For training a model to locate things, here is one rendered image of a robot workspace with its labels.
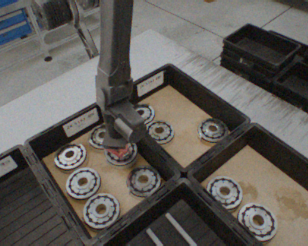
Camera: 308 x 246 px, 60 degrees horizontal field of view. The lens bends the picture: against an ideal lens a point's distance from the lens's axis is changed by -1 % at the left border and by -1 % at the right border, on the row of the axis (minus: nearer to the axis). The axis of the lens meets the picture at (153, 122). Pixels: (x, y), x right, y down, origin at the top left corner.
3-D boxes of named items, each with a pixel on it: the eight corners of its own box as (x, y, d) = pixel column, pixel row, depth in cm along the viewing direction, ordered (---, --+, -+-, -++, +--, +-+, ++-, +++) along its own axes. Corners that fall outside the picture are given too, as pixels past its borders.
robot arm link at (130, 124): (125, 73, 66) (95, 84, 61) (157, 97, 61) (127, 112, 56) (122, 109, 74) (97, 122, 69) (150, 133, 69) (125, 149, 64)
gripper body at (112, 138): (133, 121, 79) (130, 105, 74) (125, 151, 73) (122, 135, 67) (111, 119, 80) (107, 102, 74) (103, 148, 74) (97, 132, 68)
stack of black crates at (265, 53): (212, 90, 207) (221, 39, 173) (235, 72, 220) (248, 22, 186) (257, 118, 188) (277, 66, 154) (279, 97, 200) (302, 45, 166)
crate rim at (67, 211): (24, 146, 83) (21, 141, 81) (105, 101, 95) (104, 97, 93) (89, 252, 62) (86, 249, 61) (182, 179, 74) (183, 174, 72)
